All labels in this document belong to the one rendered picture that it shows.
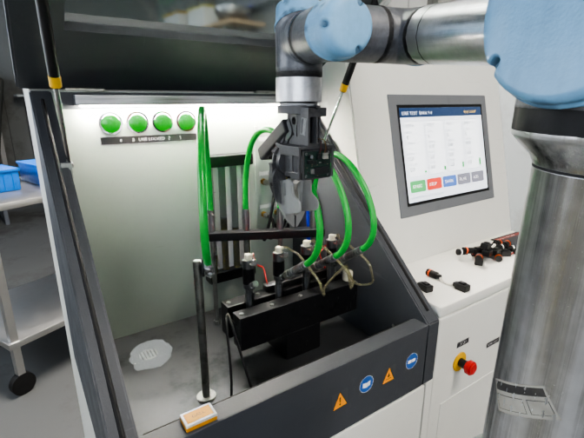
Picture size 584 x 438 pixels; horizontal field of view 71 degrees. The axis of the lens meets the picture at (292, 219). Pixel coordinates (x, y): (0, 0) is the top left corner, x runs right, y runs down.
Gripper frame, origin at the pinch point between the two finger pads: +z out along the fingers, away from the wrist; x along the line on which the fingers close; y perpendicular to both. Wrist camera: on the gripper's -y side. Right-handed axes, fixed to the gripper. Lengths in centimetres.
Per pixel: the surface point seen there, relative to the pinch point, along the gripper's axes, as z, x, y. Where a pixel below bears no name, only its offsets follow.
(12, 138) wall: 37, -41, -755
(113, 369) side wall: 18.5, -32.8, 0.0
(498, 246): 21, 76, -2
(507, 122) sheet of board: -8, 206, -75
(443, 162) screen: -3, 69, -18
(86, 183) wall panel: -2, -27, -44
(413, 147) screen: -8, 56, -20
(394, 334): 27.3, 21.2, 7.7
